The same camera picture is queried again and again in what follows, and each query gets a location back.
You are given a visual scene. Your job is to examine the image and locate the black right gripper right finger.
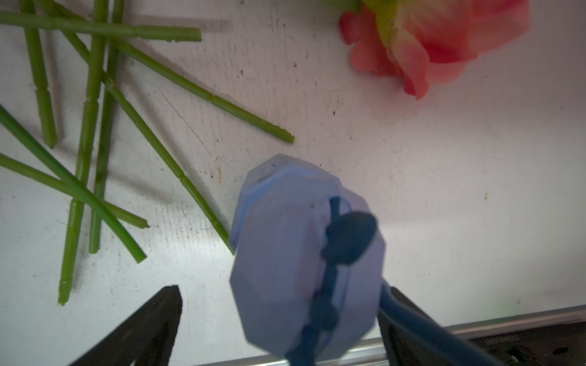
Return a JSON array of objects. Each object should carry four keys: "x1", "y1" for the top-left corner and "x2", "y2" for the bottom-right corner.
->
[{"x1": 378, "y1": 287, "x2": 489, "y2": 365}]

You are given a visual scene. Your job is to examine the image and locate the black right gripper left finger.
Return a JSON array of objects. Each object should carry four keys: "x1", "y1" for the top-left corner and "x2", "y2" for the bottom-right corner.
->
[{"x1": 73, "y1": 285, "x2": 183, "y2": 365}]

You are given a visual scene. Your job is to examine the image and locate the blue desk lamp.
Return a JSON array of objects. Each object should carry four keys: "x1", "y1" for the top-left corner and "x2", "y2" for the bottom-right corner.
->
[{"x1": 229, "y1": 154, "x2": 391, "y2": 365}]

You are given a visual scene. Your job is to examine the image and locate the pink rose right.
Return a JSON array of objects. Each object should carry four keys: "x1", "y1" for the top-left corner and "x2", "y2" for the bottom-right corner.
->
[{"x1": 331, "y1": 0, "x2": 530, "y2": 99}]

